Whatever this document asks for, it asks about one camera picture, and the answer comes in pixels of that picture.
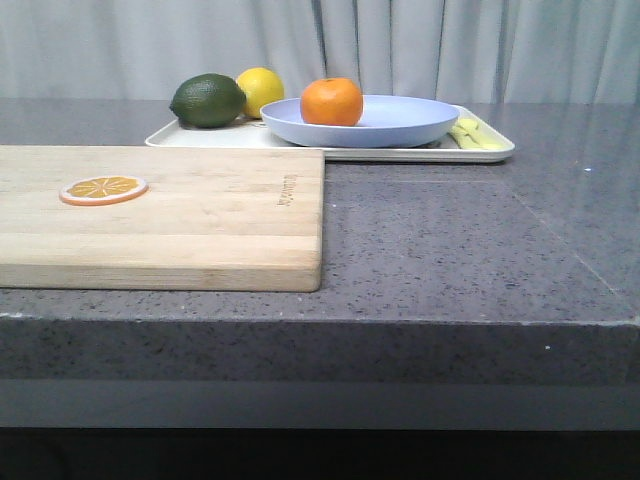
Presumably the pale yellow plastic spoon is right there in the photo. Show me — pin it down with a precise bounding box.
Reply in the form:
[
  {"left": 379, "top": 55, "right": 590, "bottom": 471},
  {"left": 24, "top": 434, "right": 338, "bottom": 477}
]
[{"left": 455, "top": 118, "right": 479, "bottom": 135}]

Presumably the cream rectangular tray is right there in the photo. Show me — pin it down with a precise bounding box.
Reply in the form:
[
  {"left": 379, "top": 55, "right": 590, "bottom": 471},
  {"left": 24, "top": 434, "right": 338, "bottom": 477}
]
[{"left": 145, "top": 106, "right": 515, "bottom": 164}]

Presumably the orange slice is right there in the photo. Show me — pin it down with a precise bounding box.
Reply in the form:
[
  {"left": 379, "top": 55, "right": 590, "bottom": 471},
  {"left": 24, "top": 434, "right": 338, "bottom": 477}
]
[{"left": 58, "top": 175, "right": 149, "bottom": 206}]

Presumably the wooden cutting board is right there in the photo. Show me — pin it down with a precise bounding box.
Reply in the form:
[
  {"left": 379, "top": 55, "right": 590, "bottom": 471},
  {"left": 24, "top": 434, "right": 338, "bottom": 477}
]
[{"left": 1, "top": 145, "right": 324, "bottom": 292}]

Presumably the yellow lemon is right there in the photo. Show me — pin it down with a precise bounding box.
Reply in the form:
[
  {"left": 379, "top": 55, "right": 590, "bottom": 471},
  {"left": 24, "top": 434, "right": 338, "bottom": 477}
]
[{"left": 236, "top": 67, "right": 285, "bottom": 119}]

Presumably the grey pleated curtain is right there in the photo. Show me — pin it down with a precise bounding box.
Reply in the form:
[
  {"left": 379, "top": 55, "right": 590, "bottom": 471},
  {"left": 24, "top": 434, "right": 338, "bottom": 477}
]
[{"left": 1, "top": 1, "right": 639, "bottom": 104}]

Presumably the dark green lime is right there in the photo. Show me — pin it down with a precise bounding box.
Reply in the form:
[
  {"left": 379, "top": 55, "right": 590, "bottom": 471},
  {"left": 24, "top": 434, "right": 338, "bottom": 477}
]
[{"left": 169, "top": 73, "right": 246, "bottom": 128}]

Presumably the orange fruit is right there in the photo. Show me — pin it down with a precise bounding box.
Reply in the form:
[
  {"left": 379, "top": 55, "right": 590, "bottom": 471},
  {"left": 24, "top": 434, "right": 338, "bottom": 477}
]
[{"left": 300, "top": 77, "right": 364, "bottom": 127}]

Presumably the light blue round plate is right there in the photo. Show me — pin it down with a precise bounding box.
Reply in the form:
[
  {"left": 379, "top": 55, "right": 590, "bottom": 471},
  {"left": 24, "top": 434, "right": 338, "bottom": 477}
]
[{"left": 262, "top": 95, "right": 459, "bottom": 149}]

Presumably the pale yellow plastic knife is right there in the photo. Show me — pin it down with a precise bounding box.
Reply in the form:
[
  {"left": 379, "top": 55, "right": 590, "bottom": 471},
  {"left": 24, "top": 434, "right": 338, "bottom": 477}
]
[{"left": 449, "top": 126, "right": 502, "bottom": 150}]

